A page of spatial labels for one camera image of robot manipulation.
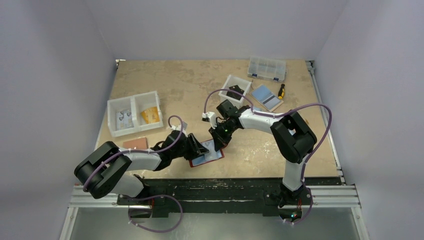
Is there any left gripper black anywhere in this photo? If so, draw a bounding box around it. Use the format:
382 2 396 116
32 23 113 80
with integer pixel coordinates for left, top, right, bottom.
171 133 209 161

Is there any red card holder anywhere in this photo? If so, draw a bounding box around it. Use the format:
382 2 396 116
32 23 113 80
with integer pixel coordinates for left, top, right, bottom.
189 139 225 168

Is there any black card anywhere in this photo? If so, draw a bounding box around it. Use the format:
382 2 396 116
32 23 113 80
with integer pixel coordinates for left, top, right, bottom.
229 85 245 95

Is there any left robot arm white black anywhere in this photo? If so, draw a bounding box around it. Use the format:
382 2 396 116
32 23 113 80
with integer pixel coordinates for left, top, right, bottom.
74 130 210 205

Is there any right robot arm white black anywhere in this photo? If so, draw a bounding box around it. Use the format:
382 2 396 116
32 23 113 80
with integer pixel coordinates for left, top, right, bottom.
202 100 317 207

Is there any closed pink-brown card holder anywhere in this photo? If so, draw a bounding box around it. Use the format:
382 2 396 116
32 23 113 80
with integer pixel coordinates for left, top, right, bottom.
122 137 149 150

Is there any orange card in bin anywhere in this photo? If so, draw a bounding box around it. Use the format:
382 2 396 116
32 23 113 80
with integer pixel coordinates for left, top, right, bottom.
140 106 160 124

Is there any open blue card holder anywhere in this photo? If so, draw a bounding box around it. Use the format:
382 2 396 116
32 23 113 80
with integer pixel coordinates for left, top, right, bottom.
249 84 284 112

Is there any grey card in bin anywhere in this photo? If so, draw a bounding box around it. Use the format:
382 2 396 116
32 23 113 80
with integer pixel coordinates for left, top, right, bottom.
115 109 134 131

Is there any open tan card holder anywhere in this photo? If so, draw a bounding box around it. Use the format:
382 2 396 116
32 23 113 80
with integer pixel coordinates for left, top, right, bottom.
299 117 309 126

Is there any black item in bin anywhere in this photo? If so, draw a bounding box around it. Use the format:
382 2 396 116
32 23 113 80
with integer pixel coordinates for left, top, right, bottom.
226 85 244 100

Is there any small white square bin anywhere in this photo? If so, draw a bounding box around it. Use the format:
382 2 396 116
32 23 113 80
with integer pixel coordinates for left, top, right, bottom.
218 75 252 109

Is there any white two-compartment bin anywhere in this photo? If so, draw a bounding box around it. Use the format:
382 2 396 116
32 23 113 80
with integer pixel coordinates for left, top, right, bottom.
107 91 164 138

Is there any yellow black screwdriver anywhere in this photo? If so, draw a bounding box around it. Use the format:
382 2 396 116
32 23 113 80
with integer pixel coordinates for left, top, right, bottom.
277 83 285 100

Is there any clear plastic organizer box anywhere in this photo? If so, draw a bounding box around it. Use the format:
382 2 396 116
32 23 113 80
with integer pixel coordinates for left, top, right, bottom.
247 56 287 82

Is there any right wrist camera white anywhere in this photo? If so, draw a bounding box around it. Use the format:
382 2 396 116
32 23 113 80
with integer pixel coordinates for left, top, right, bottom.
201 111 218 129

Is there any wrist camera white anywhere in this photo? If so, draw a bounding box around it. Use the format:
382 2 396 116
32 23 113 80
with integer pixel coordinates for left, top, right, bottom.
201 111 218 129
171 121 188 133

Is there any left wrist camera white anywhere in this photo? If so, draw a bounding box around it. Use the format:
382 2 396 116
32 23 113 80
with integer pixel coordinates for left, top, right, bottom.
171 121 188 133

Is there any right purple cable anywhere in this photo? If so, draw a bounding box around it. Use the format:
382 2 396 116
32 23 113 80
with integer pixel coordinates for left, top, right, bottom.
202 88 333 227

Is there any aluminium frame rail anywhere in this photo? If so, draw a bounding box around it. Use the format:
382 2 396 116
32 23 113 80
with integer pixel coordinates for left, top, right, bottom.
305 166 361 208

